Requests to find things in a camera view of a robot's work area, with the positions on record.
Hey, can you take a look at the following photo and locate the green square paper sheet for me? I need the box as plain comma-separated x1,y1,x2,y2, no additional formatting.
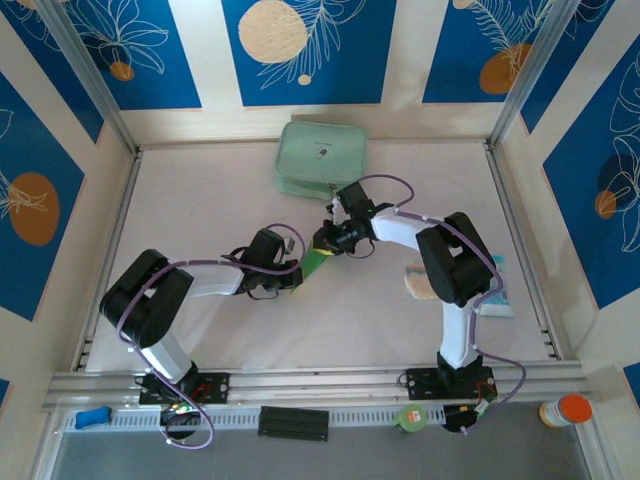
289,239,337,296

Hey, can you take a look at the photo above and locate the round beige sponge pack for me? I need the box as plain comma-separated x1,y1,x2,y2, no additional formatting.
403,264,441,302

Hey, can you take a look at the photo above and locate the mint green zip pouch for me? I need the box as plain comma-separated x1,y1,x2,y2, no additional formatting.
276,121,370,203

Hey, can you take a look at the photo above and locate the blue white plastic packet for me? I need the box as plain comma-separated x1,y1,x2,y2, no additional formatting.
477,254,515,320

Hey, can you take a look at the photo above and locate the black ribbed rectangular block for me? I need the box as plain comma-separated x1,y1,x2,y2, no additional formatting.
257,405,330,443

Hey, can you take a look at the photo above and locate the green tape roll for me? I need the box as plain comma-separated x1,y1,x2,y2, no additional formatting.
393,403,427,434

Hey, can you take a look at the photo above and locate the blue bone-shaped block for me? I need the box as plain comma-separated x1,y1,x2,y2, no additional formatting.
74,407,112,430

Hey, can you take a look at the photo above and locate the orange cap bottle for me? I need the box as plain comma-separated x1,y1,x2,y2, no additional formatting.
538,393,594,429

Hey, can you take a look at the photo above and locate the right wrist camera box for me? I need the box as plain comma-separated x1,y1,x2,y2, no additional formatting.
327,199,351,226

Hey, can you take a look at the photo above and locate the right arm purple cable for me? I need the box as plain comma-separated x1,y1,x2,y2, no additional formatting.
357,173,527,437

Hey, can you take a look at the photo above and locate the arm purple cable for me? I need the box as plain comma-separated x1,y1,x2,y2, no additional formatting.
115,223,306,450
357,173,527,437

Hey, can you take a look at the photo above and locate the aluminium mounting rail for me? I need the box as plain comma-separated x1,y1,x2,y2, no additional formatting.
42,362,591,414

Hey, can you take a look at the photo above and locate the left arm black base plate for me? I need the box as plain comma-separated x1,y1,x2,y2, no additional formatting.
138,372,231,406

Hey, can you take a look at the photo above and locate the aluminium table side rail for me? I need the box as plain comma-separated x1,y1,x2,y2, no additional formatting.
483,141,564,361
72,149,144,371

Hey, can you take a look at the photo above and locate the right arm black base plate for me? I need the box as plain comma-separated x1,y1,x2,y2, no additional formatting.
403,367,497,401

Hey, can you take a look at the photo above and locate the slotted grey cable tray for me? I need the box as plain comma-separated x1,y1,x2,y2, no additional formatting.
64,403,446,434

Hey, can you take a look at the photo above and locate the small circuit board with wires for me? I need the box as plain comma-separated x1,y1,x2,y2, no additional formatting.
159,399,204,431
443,402,497,435

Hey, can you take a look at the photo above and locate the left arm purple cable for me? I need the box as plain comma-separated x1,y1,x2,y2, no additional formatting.
115,223,306,450

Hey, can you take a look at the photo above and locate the aluminium frame post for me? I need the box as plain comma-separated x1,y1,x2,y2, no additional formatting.
37,0,142,156
487,0,585,149

